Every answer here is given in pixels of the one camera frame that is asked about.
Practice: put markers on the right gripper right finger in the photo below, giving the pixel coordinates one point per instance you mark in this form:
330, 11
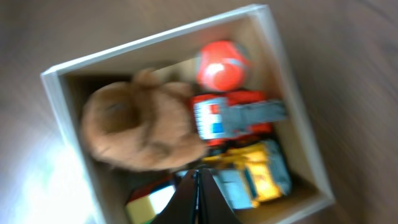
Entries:
212, 206

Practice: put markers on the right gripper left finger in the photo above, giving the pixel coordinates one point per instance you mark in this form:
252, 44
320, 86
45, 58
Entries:
182, 206

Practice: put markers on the multicolour puzzle cube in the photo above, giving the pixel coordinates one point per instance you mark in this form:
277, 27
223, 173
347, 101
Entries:
146, 202

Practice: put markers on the yellow and grey toy truck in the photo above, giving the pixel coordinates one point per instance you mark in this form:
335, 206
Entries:
250, 175

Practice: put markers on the red toy fire truck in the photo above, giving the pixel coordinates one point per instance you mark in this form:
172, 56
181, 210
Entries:
233, 115

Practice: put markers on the brown plush toy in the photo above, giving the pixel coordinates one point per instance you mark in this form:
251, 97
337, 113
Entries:
142, 125

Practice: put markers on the red and white ball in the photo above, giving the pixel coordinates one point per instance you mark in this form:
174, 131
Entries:
222, 65

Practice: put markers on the white cardboard box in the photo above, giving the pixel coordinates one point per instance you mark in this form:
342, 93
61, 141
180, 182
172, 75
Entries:
69, 84

